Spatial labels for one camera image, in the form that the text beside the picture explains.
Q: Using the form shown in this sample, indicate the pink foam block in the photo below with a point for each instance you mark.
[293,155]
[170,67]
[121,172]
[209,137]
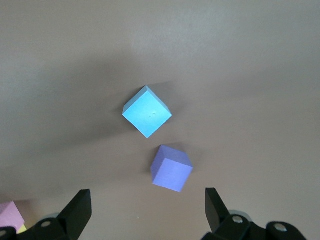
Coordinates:
[10,213]

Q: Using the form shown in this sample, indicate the brown table cover sheet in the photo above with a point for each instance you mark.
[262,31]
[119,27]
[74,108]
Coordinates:
[225,75]

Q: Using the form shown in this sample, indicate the yellow foam block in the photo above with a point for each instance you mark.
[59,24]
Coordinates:
[23,228]

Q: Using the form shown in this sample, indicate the light blue foam block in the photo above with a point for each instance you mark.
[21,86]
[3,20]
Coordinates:
[147,116]

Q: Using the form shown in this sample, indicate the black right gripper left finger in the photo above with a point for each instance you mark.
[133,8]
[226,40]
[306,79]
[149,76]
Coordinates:
[75,215]

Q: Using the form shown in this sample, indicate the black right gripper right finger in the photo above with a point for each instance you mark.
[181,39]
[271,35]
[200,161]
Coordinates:
[215,212]

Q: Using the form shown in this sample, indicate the purple foam block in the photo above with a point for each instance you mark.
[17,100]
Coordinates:
[172,172]

